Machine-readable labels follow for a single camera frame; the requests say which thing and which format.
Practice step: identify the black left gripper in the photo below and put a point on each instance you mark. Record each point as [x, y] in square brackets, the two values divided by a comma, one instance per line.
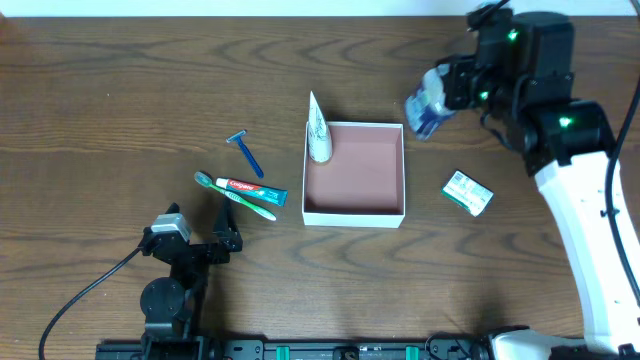
[198, 248]

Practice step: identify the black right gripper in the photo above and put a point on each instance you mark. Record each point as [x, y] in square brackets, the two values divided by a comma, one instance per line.
[458, 82]

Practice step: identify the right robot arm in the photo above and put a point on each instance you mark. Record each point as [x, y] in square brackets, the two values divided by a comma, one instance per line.
[520, 74]

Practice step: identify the green white soap packet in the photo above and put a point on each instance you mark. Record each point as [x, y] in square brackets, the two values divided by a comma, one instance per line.
[467, 193]

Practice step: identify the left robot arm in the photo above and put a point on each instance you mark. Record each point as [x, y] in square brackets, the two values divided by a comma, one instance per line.
[172, 305]

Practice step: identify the blue disposable razor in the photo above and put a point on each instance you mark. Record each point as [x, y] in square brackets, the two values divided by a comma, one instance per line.
[238, 139]

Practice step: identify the white box with pink interior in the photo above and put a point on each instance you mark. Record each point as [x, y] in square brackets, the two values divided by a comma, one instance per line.
[363, 183]

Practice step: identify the white Pantene tube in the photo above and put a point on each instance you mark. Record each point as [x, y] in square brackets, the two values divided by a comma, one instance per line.
[318, 133]

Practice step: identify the green toothbrush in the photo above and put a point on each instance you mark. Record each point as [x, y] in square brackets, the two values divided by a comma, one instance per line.
[207, 182]

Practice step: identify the Colgate toothpaste tube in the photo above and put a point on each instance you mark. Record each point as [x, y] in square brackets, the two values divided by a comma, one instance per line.
[267, 194]

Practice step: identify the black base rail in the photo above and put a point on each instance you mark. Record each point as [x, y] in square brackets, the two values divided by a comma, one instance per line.
[345, 350]

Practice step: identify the clear bottle with dark cap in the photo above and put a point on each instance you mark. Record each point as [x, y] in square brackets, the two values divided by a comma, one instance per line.
[425, 108]

